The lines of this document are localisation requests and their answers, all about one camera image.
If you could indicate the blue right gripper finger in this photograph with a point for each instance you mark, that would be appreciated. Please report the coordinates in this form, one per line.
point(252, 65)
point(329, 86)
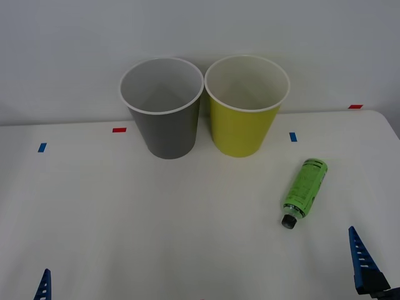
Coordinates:
point(362, 262)

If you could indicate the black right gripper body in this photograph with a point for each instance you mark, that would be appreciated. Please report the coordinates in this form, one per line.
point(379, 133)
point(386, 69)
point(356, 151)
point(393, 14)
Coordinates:
point(389, 295)

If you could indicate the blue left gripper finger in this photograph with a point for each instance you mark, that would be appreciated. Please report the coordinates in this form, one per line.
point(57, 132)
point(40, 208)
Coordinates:
point(43, 287)

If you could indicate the green plastic bottle black cap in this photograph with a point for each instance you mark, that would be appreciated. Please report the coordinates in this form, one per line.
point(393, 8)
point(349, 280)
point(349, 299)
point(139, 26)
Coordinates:
point(306, 186)

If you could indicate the yellow-green plastic waste bin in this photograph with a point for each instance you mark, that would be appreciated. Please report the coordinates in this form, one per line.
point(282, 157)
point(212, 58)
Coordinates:
point(242, 131)

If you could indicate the grey plastic waste bin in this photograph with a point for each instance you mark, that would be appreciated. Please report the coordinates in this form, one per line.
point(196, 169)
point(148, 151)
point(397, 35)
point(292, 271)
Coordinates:
point(170, 134)

